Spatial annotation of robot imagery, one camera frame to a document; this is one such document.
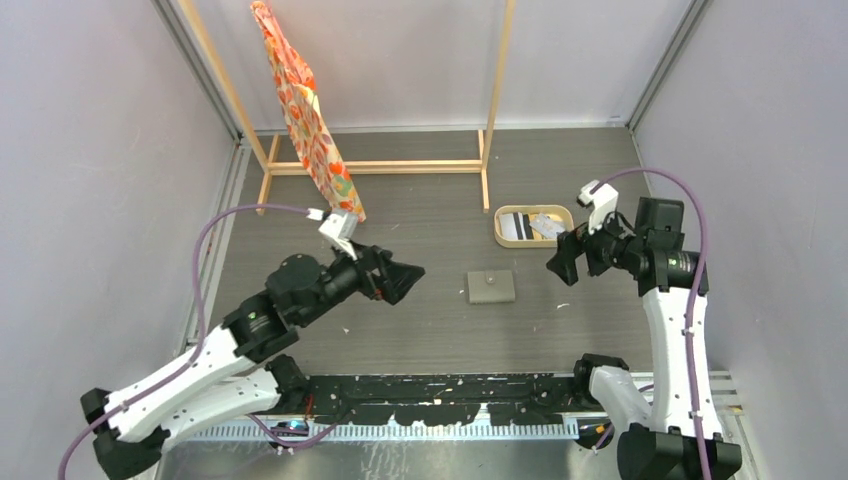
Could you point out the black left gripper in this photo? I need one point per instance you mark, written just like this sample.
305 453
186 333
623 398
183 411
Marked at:
399 276

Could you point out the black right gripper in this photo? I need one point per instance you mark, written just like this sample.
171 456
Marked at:
570 245

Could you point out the grey card holder wallet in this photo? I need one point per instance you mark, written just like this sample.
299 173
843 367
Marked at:
490 287

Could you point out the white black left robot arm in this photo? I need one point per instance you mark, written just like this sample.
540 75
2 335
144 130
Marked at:
238 368

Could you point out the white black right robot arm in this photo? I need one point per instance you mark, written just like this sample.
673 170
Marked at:
676 434

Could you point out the silver VIP card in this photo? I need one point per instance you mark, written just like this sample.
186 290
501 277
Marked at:
543 227

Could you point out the cream oval tray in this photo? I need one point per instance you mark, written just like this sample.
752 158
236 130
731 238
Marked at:
511 225

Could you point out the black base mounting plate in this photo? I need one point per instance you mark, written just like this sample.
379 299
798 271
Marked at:
438 400

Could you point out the floral fabric bag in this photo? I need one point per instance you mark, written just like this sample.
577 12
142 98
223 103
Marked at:
296 90

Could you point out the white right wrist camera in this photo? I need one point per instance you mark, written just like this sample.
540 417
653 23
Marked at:
601 200

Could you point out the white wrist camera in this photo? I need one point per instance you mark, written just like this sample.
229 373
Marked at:
337 227
601 200

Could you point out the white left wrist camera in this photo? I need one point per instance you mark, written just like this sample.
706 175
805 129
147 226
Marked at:
337 227

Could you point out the wooden rack frame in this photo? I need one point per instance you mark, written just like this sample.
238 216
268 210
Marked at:
267 159

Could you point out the aluminium front rail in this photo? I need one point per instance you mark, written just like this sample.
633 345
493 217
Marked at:
280 388

